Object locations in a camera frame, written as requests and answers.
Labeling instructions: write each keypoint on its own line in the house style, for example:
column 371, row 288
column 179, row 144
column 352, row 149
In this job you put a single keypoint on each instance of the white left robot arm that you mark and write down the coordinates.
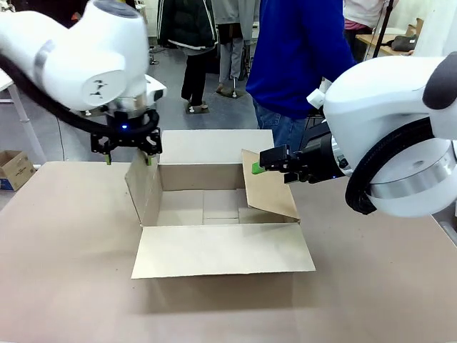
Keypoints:
column 71, row 53

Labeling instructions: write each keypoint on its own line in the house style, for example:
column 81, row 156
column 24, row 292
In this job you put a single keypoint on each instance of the bystander in dark striped jacket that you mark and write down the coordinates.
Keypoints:
column 189, row 28

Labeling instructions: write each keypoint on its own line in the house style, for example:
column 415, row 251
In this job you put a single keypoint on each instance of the grey bag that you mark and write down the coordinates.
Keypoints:
column 403, row 43

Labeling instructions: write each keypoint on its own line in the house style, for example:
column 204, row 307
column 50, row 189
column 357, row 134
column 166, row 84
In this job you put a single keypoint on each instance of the wooden background table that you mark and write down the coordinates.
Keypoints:
column 367, row 41

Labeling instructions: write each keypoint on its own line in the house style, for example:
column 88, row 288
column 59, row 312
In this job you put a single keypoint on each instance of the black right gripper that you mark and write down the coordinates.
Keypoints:
column 321, row 160

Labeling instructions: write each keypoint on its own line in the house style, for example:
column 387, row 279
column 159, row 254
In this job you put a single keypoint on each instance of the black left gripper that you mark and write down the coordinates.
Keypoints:
column 130, row 126

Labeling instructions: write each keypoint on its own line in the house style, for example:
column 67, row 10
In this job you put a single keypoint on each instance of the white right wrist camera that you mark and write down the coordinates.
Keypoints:
column 317, row 96

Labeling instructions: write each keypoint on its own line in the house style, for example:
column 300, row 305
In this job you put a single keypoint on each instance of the small printed cardboard box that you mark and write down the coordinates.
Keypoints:
column 14, row 168

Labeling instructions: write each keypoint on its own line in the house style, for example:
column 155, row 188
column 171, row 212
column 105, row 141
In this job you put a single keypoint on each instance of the white table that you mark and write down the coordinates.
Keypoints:
column 21, row 107

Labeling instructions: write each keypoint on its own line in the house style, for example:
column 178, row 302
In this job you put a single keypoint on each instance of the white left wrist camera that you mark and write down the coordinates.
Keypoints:
column 155, row 89

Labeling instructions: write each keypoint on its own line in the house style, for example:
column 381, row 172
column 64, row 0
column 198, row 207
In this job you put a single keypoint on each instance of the black tripod pole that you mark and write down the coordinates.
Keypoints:
column 385, row 25

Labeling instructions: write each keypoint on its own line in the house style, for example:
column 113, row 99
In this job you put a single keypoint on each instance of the bystander in grey clothes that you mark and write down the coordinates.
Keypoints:
column 230, row 43

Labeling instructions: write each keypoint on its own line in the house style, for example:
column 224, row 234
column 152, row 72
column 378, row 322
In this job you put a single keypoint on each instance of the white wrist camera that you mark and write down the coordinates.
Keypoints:
column 155, row 89
column 317, row 96

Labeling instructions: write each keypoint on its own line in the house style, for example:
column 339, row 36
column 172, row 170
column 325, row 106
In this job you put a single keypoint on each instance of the aluminium profile mounting plate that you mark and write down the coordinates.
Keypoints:
column 446, row 228

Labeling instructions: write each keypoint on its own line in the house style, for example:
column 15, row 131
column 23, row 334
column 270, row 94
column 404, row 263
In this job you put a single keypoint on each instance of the person in blue sweater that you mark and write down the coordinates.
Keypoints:
column 296, row 53

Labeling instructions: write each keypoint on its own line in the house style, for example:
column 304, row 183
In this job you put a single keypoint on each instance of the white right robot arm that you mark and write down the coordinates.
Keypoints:
column 375, row 100

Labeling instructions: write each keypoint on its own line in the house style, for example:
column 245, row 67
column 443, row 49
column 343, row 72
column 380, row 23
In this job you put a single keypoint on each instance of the large brown cardboard box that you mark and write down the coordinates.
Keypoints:
column 221, row 250

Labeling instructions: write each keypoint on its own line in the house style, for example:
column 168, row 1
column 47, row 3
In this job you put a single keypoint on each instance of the bystander in white and pink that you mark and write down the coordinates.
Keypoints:
column 360, row 14

